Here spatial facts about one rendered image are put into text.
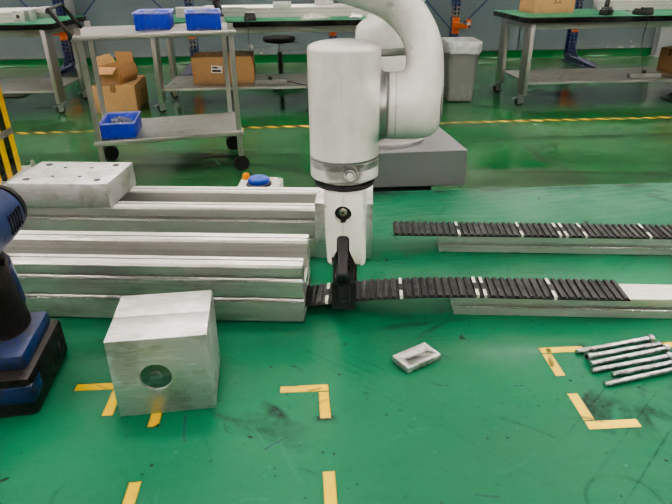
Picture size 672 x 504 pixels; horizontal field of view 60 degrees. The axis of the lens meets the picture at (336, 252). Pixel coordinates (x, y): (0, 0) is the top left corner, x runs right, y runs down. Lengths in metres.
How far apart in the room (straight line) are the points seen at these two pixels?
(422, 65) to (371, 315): 0.33
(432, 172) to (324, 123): 0.60
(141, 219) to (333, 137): 0.42
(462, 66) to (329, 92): 5.17
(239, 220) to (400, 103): 0.38
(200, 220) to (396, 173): 0.46
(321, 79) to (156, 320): 0.31
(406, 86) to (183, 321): 0.35
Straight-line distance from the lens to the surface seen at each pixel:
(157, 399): 0.65
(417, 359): 0.70
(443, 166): 1.24
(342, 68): 0.65
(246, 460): 0.59
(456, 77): 5.82
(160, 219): 0.97
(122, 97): 5.79
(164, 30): 3.78
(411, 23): 0.68
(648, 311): 0.87
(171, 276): 0.78
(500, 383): 0.69
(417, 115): 0.67
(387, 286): 0.79
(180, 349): 0.61
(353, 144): 0.67
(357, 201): 0.69
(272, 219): 0.92
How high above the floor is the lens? 1.20
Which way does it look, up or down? 26 degrees down
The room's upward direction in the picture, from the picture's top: 1 degrees counter-clockwise
